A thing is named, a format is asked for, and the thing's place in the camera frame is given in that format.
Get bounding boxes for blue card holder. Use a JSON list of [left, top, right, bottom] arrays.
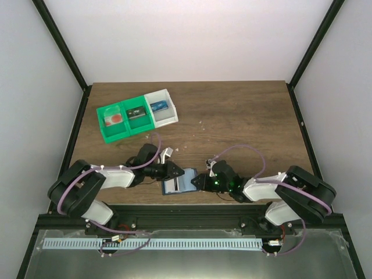
[[162, 168, 198, 195]]

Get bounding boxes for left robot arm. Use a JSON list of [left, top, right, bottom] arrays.
[[48, 144, 185, 234]]

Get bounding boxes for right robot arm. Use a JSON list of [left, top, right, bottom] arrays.
[[191, 160, 337, 233]]

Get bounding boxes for black card stack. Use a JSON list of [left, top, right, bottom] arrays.
[[126, 106, 146, 120]]

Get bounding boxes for blue card stack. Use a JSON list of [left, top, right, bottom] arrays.
[[150, 100, 169, 112]]

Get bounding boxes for red white card stack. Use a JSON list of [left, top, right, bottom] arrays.
[[104, 113, 123, 127]]

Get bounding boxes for middle green bin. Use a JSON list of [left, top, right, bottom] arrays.
[[120, 95, 155, 136]]

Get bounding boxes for green bin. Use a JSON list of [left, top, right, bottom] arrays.
[[96, 102, 130, 144], [120, 95, 155, 136]]

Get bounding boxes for white bin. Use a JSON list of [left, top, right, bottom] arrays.
[[144, 89, 178, 128]]

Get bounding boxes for left green bin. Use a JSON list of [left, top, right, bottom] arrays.
[[96, 102, 130, 144]]

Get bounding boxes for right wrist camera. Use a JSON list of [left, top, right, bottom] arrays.
[[206, 159, 238, 184]]

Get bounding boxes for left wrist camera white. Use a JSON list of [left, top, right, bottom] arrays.
[[160, 147, 173, 164]]

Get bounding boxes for light blue cable duct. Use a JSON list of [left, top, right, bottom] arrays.
[[42, 238, 263, 251]]

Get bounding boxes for black aluminium frame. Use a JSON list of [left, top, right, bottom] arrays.
[[17, 1, 365, 278]]

